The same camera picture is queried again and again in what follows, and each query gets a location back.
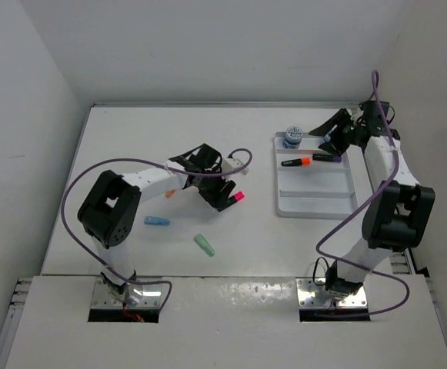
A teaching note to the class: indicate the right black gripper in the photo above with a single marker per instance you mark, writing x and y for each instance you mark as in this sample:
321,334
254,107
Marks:
341,116

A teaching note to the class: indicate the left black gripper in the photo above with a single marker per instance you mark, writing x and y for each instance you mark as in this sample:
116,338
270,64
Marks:
218,199

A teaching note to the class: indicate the pink cap black highlighter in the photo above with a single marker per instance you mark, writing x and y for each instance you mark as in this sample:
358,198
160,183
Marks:
234,199

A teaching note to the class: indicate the purple cap black highlighter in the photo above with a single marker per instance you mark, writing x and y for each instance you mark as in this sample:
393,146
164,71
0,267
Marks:
326,158

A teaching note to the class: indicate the orange cap black highlighter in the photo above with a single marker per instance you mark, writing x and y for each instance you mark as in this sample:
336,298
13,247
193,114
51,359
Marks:
296,162

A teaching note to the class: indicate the green pastel highlighter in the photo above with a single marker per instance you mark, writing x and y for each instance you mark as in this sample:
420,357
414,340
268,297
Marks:
203,243

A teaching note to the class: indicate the orange pastel highlighter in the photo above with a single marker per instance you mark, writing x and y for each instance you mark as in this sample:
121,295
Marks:
169,194

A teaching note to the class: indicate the blue pastel highlighter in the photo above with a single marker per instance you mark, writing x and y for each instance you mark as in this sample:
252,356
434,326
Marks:
152,220

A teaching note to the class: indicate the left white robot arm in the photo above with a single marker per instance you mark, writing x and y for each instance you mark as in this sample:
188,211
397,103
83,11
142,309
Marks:
108,212

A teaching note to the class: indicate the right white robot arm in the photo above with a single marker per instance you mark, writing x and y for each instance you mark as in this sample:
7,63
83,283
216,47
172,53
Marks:
398,214

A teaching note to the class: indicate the white compartment tray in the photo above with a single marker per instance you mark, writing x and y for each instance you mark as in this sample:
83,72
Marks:
321,190

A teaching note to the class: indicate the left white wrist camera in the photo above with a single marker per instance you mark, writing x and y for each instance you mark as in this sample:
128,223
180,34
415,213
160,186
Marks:
231,164

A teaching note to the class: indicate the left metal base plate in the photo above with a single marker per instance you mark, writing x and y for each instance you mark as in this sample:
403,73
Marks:
138,297

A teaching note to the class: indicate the metal base plate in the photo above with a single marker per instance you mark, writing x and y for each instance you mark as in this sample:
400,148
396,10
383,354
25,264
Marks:
313,295
138,297

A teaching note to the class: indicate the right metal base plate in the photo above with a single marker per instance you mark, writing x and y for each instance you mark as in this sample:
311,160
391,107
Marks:
313,295

